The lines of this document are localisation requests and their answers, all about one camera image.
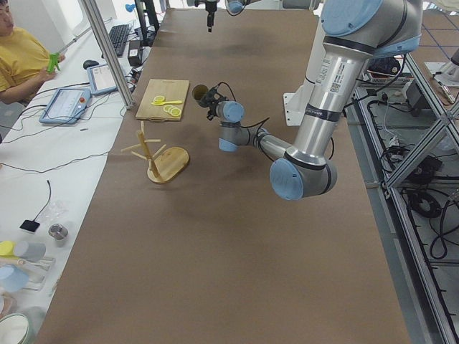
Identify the black computer mouse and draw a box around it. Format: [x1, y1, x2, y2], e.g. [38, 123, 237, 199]
[82, 59, 99, 70]

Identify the yellow plastic knife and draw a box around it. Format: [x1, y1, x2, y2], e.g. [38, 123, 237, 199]
[151, 100, 183, 106]

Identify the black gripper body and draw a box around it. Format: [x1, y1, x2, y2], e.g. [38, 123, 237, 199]
[207, 85, 227, 117]

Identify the yellow cup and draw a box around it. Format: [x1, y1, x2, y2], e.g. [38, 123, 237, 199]
[0, 241, 16, 257]

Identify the person in yellow shirt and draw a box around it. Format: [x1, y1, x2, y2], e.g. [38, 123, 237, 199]
[1, 1, 57, 105]

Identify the wooden cutting board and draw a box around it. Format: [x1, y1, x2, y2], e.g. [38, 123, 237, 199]
[136, 79, 189, 122]

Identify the small black square device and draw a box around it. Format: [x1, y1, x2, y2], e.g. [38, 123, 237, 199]
[19, 219, 40, 234]

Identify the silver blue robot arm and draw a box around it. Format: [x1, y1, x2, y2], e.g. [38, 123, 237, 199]
[192, 1, 422, 200]

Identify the grey cup lying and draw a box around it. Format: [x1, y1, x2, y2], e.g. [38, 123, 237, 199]
[13, 241, 46, 262]

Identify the dark blue mug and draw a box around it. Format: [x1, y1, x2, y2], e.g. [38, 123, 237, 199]
[192, 85, 209, 108]

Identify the white green bowl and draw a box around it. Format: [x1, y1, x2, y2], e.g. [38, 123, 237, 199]
[1, 313, 34, 344]

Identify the metal frame post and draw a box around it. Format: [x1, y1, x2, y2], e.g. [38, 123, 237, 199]
[80, 0, 134, 110]

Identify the black power adapter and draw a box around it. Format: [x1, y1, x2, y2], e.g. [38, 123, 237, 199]
[128, 40, 143, 67]

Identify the light blue cup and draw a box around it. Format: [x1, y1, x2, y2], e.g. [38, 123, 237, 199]
[0, 264, 29, 292]

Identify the black keyboard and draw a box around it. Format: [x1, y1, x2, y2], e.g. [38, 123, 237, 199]
[108, 24, 131, 57]

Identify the green handled grabber tool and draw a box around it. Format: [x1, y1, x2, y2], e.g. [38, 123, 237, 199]
[47, 27, 92, 73]

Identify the blue teach pendant tablet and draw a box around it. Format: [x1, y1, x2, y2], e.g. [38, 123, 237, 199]
[39, 87, 92, 125]

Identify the wooden cup storage rack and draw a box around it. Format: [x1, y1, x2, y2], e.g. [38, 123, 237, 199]
[120, 120, 190, 184]

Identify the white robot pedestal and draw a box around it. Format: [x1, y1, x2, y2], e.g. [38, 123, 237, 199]
[282, 14, 340, 128]

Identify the steel cup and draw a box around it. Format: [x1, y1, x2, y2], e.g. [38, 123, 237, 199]
[48, 224, 69, 247]

